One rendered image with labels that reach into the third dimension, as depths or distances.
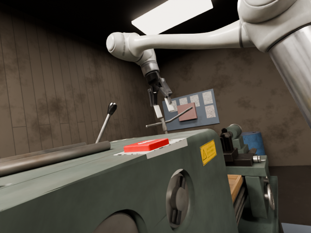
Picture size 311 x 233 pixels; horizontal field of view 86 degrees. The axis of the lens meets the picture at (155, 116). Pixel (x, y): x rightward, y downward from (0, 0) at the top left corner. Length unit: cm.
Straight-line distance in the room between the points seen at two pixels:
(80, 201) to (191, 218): 24
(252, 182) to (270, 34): 97
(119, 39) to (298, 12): 58
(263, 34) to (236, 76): 383
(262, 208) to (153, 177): 114
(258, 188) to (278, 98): 318
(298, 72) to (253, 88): 379
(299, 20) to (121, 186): 49
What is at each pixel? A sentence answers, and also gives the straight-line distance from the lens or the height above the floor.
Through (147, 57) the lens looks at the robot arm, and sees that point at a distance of 89.
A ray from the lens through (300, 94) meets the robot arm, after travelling 52.
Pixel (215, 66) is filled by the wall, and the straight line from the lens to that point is 444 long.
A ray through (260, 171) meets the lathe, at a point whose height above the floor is 90.
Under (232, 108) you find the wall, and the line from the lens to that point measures 428.
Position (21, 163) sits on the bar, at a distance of 37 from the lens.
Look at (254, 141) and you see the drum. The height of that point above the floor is 67.
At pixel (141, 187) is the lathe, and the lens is 24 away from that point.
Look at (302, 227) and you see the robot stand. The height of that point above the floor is 75.
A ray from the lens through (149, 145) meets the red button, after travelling 26.
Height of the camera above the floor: 129
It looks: 3 degrees up
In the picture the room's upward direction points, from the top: 10 degrees counter-clockwise
